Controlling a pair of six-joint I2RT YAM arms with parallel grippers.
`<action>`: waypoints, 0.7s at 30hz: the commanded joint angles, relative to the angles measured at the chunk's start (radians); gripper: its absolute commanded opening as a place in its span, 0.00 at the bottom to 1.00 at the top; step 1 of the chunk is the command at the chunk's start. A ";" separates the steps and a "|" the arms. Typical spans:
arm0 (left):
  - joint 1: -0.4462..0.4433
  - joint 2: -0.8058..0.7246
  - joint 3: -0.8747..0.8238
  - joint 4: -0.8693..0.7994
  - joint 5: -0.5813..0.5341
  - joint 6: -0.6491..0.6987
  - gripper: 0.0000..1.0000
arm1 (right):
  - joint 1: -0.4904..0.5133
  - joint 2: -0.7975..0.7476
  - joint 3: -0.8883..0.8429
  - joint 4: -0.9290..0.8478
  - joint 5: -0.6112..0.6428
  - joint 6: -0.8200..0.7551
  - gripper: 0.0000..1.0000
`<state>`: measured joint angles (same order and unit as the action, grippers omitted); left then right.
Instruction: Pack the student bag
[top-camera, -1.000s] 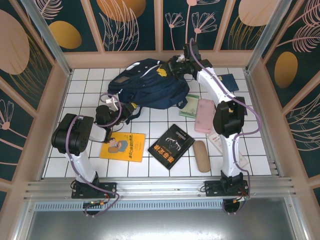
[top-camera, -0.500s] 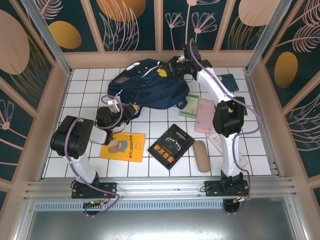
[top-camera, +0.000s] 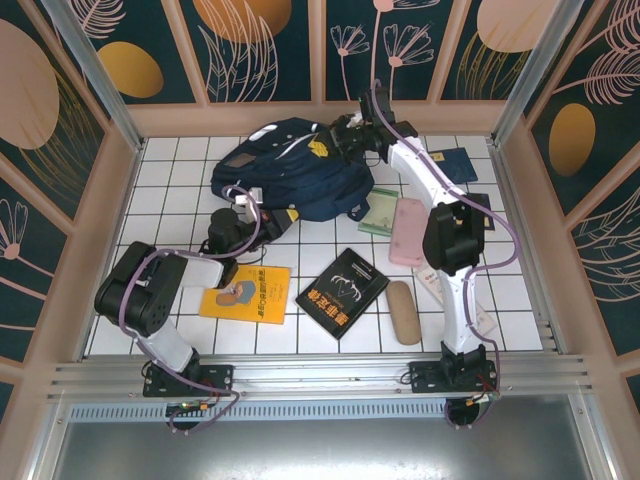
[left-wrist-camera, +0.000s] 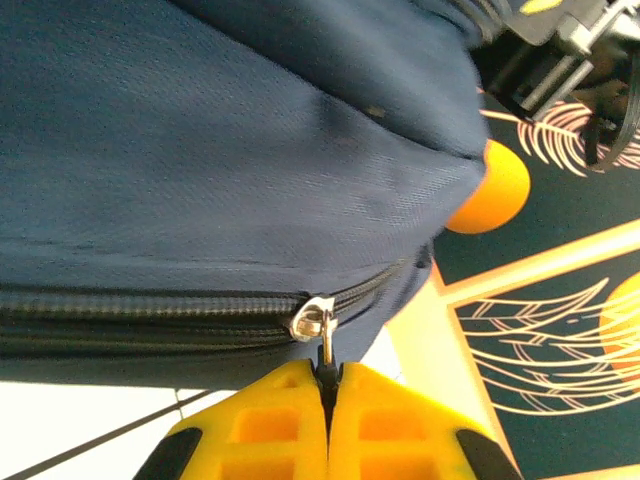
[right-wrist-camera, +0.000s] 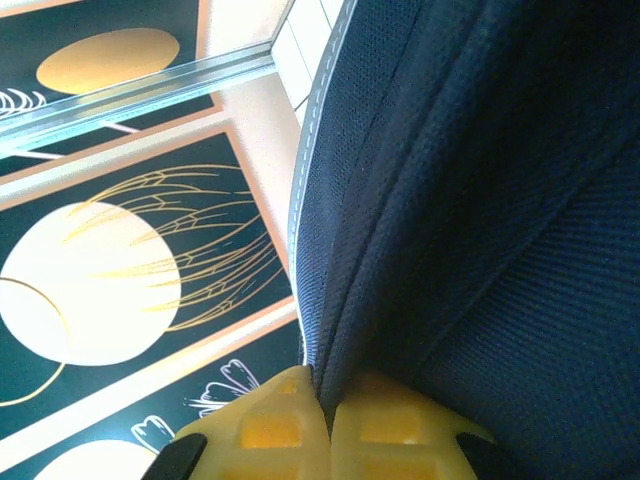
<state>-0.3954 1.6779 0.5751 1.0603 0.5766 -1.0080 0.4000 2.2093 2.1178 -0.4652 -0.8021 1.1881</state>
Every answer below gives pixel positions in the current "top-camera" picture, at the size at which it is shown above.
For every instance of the navy blue student backpack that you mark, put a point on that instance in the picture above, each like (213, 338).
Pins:
(290, 175)

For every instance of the yellow paperback book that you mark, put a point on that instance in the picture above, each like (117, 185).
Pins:
(265, 295)

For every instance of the green notebook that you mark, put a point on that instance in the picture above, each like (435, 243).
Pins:
(379, 212)

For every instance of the black paperback book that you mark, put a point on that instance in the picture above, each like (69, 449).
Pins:
(345, 295)

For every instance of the blue book four-character label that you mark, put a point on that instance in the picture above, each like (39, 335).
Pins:
(457, 165)

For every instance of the pink pencil case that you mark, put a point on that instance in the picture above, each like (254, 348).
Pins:
(407, 235)

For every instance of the tan glasses case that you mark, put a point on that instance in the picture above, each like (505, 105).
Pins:
(404, 312)

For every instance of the white packet red print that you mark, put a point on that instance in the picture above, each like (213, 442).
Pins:
(427, 282)

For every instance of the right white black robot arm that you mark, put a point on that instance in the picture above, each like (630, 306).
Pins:
(452, 310)

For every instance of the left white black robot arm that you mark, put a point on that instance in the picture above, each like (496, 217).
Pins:
(165, 345)

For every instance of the grey metal sheet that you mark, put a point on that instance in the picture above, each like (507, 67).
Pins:
(320, 450)

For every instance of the aluminium table side rail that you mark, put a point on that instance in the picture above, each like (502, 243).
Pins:
(547, 320)
(126, 197)

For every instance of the aluminium front rail frame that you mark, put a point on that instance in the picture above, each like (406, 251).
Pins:
(320, 372)

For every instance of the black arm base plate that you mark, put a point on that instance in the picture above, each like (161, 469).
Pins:
(220, 377)
(425, 380)

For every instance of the aluminium corner post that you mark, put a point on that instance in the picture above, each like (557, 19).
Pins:
(525, 75)
(107, 95)

